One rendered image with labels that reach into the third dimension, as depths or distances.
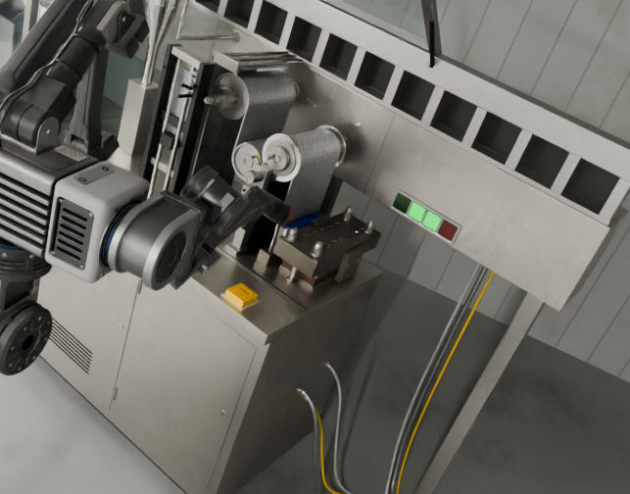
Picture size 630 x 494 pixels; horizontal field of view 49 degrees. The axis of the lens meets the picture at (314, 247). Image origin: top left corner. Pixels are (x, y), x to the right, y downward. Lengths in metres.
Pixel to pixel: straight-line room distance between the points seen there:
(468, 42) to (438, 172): 1.82
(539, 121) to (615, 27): 1.88
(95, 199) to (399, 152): 1.38
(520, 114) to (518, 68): 1.85
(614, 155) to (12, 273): 1.54
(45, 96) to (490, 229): 1.44
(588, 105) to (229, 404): 2.60
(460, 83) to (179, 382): 1.29
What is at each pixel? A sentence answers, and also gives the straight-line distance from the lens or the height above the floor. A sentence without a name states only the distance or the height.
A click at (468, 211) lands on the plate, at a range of 2.22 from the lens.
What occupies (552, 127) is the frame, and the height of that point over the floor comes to 1.62.
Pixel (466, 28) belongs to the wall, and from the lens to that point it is 3.97.
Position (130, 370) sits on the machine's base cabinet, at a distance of 2.50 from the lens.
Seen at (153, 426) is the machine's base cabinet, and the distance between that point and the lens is 2.53.
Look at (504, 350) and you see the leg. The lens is 2.50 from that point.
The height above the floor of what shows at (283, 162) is 1.25.
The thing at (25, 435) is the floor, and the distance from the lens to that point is 2.78.
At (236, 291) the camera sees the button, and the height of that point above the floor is 0.92.
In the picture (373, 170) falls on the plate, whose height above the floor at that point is 1.23.
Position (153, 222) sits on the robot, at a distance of 1.11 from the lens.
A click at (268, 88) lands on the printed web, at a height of 1.38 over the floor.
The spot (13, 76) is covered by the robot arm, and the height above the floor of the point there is 1.50.
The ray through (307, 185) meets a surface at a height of 1.17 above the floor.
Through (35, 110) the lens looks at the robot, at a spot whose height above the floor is 1.59.
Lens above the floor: 2.06
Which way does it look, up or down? 28 degrees down
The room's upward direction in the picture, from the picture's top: 20 degrees clockwise
